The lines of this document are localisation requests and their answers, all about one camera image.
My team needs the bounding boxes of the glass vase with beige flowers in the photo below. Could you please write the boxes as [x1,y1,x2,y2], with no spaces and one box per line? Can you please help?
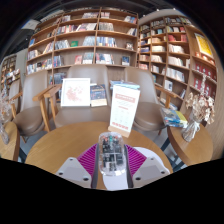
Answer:
[181,74,216,143]

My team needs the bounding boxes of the curved wooden bookshelf unit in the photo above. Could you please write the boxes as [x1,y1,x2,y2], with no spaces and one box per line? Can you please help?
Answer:
[136,14,221,111]

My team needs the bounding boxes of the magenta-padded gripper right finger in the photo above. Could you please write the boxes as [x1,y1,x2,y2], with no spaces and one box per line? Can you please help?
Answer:
[124,143,171,189]

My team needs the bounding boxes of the white standing sign red print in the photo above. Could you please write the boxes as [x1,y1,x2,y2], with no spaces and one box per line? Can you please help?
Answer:
[107,83,141,139]

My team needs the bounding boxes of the light blue book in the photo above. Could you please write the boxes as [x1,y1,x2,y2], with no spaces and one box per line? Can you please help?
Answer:
[109,79,141,91]

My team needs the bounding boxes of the white framed floral picture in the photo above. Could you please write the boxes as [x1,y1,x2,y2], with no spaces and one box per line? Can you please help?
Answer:
[60,77,92,108]

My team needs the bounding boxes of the beige armchair wooden arms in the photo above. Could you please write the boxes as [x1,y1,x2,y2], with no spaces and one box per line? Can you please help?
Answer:
[12,69,51,138]
[7,78,24,119]
[41,63,116,129]
[124,66,181,134]

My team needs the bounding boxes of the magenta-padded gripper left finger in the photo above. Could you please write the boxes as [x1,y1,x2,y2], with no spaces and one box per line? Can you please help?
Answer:
[55,143,100,190]

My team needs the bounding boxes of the transparent computer mouse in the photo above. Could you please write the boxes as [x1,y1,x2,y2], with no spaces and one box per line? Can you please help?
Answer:
[97,131,127,177]

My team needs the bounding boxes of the dark blue book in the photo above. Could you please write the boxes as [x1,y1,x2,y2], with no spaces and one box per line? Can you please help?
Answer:
[89,83,108,108]

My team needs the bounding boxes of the white ceiling air unit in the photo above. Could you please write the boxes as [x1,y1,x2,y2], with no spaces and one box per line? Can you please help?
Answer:
[21,19,42,31]

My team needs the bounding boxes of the stack of colourful books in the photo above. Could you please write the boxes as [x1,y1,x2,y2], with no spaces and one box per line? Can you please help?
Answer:
[159,106,189,129]

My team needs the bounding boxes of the white mouse pad red rest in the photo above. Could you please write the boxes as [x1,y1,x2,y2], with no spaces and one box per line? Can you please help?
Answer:
[101,146,164,192]

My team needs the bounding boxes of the distant wooden bookshelf unit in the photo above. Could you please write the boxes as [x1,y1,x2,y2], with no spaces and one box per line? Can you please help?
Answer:
[0,54,21,91]

